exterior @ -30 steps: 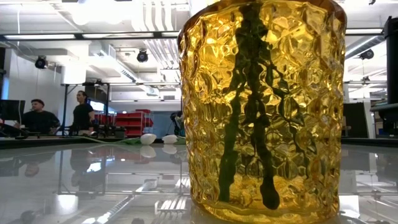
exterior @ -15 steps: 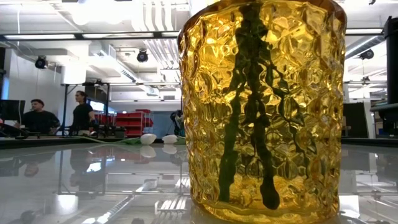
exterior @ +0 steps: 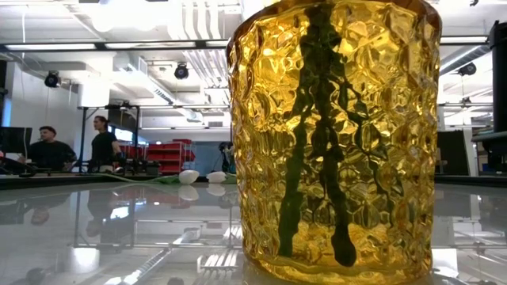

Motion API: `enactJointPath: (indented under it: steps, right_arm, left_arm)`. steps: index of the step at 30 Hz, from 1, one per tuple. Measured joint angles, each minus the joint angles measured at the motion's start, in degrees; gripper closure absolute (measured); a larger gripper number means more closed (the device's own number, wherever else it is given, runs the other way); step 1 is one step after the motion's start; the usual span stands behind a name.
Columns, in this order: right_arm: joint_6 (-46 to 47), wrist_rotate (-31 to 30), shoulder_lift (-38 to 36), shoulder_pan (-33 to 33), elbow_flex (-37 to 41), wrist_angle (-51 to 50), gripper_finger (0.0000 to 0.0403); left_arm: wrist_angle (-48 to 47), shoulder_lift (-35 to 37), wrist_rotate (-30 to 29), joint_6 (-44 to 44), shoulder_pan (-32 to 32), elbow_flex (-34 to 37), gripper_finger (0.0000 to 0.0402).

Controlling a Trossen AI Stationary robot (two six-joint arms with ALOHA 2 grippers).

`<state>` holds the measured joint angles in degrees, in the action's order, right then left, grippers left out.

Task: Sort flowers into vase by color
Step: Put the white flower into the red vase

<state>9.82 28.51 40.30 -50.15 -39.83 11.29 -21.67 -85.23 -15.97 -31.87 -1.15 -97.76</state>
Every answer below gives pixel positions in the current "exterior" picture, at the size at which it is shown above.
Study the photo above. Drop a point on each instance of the yellow textured glass vase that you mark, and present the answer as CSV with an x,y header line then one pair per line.
x,y
396,138

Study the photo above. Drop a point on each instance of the black aluminium table frame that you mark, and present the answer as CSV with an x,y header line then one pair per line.
x,y
79,180

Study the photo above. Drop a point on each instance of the black background robot arm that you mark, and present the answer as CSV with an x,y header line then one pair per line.
x,y
226,156

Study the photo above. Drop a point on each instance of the red storage shelf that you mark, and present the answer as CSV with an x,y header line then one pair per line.
x,y
170,156

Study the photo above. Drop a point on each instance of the black computer monitor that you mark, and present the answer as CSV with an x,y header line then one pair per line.
x,y
14,139

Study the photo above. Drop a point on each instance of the grey desk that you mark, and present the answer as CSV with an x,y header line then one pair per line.
x,y
489,136

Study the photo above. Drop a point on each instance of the person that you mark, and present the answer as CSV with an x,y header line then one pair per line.
x,y
49,152
104,148

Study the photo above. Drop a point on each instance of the black metal stand frame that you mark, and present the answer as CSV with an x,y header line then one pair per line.
x,y
83,130

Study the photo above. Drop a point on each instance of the black ceiling camera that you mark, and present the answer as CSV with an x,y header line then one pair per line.
x,y
181,71
467,69
52,79

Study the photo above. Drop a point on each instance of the rack of red blue bins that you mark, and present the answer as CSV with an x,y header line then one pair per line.
x,y
132,151

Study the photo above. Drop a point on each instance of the black stand post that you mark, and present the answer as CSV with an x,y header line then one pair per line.
x,y
499,79

